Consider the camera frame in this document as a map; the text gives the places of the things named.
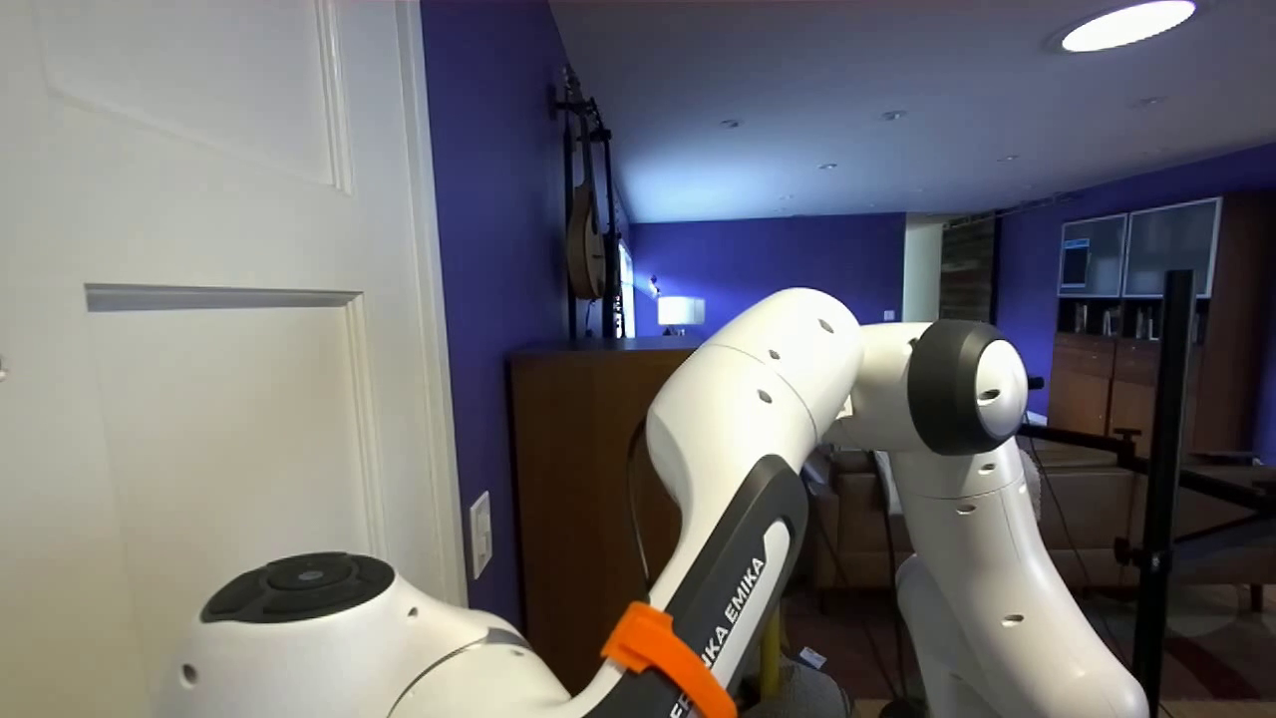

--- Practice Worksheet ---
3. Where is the white panelled door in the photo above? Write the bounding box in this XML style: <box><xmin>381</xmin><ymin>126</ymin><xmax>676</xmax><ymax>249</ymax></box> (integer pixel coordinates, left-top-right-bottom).
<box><xmin>0</xmin><ymin>0</ymin><xmax>471</xmax><ymax>692</ymax></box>

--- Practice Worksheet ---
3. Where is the glowing table lamp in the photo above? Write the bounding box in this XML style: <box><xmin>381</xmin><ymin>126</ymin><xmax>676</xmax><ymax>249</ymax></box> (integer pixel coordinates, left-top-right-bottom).
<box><xmin>654</xmin><ymin>289</ymin><xmax>709</xmax><ymax>336</ymax></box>

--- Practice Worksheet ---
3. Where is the wooden mandolin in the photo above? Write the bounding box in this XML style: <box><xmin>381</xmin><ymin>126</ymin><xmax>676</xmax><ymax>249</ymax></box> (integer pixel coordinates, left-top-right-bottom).
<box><xmin>548</xmin><ymin>63</ymin><xmax>632</xmax><ymax>350</ymax></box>

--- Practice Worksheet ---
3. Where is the brown wooden cabinet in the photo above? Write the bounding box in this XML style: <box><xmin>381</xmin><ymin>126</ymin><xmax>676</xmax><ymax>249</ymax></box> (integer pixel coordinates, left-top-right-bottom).
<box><xmin>506</xmin><ymin>344</ymin><xmax>704</xmax><ymax>678</ymax></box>

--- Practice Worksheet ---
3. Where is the black vertical pole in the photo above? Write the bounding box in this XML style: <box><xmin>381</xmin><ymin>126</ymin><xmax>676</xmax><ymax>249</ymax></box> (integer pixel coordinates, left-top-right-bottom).
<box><xmin>1124</xmin><ymin>267</ymin><xmax>1198</xmax><ymax>718</ymax></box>

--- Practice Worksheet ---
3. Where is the round ceiling light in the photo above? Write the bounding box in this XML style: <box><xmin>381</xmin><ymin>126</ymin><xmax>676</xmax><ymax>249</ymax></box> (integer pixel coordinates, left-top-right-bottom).
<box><xmin>1057</xmin><ymin>0</ymin><xmax>1201</xmax><ymax>54</ymax></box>

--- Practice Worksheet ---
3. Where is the white light switch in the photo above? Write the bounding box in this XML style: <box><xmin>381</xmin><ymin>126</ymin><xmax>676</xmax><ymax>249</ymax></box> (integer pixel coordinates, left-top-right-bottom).
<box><xmin>463</xmin><ymin>486</ymin><xmax>498</xmax><ymax>583</ymax></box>

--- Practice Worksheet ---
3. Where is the orange cable strap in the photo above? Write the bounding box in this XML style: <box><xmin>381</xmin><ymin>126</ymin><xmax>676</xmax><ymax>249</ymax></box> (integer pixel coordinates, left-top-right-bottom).
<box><xmin>599</xmin><ymin>599</ymin><xmax>741</xmax><ymax>718</ymax></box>

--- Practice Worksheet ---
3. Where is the glass fronted wall cabinet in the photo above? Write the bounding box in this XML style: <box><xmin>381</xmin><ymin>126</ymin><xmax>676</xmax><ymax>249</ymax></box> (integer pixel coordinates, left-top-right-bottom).
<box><xmin>1057</xmin><ymin>196</ymin><xmax>1225</xmax><ymax>297</ymax></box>

